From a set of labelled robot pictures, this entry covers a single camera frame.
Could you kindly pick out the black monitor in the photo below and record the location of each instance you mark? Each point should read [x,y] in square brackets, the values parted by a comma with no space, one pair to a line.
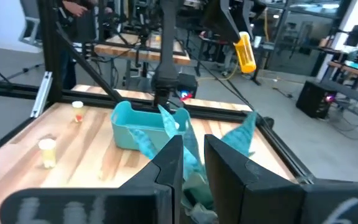
[356,35]

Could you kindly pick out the orange medicine bottle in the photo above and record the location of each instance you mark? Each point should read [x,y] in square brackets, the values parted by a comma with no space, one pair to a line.
[245,56]

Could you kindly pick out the light teal plastic bin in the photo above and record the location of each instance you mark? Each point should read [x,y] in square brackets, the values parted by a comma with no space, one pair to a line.
[126,137]

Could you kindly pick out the black computer tower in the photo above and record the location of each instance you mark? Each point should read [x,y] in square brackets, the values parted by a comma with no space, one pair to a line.
[186,85]
[312,99]

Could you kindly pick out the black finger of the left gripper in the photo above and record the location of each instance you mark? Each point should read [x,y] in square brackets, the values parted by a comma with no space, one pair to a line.
[225,18]
[255,12]

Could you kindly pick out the snake plant in white pot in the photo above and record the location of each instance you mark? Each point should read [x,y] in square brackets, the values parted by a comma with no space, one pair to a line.
[241,137]

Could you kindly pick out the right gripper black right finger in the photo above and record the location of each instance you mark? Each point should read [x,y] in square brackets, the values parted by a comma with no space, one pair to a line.
[275,202]

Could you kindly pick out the clear bottle with red pills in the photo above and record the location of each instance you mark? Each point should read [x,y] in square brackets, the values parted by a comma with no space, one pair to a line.
[77,107]

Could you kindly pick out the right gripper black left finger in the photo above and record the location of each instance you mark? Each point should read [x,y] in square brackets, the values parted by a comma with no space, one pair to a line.
[89,205]

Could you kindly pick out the white cap bottom right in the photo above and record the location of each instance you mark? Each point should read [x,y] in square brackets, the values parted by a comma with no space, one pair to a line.
[47,155]

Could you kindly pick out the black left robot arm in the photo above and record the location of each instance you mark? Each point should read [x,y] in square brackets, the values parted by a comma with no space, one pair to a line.
[166,46]

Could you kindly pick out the silver aluminium bracket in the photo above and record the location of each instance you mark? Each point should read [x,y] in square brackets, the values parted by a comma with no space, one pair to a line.
[40,96]

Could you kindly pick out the black aluminium table frame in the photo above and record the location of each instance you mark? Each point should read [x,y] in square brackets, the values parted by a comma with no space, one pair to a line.
[50,46]

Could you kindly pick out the wooden workbench with grey legs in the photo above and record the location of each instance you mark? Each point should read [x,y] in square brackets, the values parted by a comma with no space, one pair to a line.
[356,70]

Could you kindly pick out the person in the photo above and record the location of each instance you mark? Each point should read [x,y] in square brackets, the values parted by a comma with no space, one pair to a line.
[73,7]

